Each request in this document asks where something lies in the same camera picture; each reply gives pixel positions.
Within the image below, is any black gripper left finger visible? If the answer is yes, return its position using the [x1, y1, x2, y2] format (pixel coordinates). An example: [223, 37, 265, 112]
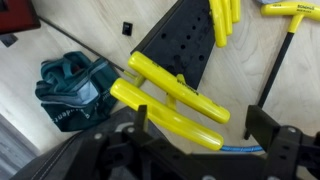
[134, 104, 150, 134]

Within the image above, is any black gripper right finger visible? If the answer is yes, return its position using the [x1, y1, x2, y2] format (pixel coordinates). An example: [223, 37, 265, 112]
[244, 104, 284, 158]

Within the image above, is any biggest yellow T-handle hex key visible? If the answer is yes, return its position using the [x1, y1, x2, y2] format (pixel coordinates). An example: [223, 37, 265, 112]
[109, 77, 225, 152]

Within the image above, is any black wedge tool holder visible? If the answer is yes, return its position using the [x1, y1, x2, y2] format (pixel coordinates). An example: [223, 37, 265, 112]
[131, 0, 218, 90]

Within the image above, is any green cloth bag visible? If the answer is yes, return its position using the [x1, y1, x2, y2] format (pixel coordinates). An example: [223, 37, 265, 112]
[34, 50, 121, 133]

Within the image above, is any small black square block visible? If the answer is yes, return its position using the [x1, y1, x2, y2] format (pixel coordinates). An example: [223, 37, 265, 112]
[121, 21, 134, 37]

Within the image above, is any red and black microwave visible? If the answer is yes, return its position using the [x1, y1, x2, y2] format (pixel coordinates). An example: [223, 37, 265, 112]
[0, 0, 42, 36]

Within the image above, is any blue braided cord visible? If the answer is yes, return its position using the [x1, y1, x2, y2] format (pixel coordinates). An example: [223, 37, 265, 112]
[219, 144, 265, 154]

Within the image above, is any large yellow T-handle hex key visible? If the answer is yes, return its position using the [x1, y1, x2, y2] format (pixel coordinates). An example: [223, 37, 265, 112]
[127, 50, 232, 125]

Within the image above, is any small yellow T-handle hex key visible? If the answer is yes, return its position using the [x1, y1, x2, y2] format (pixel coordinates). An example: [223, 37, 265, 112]
[230, 0, 242, 24]
[220, 0, 234, 37]
[208, 0, 228, 48]

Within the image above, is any long-shaft yellow T-handle hex key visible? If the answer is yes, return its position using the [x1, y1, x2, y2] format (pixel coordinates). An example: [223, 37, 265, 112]
[256, 1, 320, 109]

